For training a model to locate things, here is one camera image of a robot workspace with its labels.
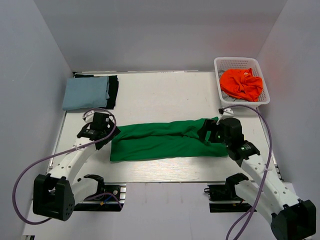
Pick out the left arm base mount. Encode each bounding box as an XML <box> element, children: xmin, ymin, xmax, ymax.
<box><xmin>74</xmin><ymin>183</ymin><xmax>127</xmax><ymax>212</ymax></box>

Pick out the green t shirt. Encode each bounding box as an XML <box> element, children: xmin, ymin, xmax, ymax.
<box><xmin>109</xmin><ymin>118</ymin><xmax>228</xmax><ymax>162</ymax></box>

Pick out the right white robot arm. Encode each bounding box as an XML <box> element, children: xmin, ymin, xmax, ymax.
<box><xmin>197</xmin><ymin>117</ymin><xmax>317</xmax><ymax>240</ymax></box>

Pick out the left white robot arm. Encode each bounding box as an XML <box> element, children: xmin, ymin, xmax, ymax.
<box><xmin>32</xmin><ymin>110</ymin><xmax>120</xmax><ymax>221</ymax></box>

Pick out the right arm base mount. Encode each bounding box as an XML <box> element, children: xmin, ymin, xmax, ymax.
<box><xmin>203</xmin><ymin>173</ymin><xmax>251</xmax><ymax>213</ymax></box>

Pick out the orange t shirt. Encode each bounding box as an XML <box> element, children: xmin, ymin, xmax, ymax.
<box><xmin>220</xmin><ymin>68</ymin><xmax>263</xmax><ymax>102</ymax></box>

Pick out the grey garment in basket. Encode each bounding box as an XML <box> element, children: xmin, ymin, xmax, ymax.
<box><xmin>217</xmin><ymin>69</ymin><xmax>246</xmax><ymax>102</ymax></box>

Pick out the folded black t shirt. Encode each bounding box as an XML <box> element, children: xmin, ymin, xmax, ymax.
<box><xmin>74</xmin><ymin>74</ymin><xmax>119</xmax><ymax>110</ymax></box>

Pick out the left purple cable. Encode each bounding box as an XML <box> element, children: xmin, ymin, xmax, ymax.
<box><xmin>11</xmin><ymin>107</ymin><xmax>123</xmax><ymax>225</ymax></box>

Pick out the folded light blue t shirt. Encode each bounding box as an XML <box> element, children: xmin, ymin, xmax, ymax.
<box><xmin>62</xmin><ymin>76</ymin><xmax>109</xmax><ymax>111</ymax></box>

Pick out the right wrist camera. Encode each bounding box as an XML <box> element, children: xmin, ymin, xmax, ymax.
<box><xmin>216</xmin><ymin>107</ymin><xmax>234</xmax><ymax>125</ymax></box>

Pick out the white plastic basket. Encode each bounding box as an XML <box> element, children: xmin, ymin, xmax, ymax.
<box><xmin>214</xmin><ymin>56</ymin><xmax>270</xmax><ymax>108</ymax></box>

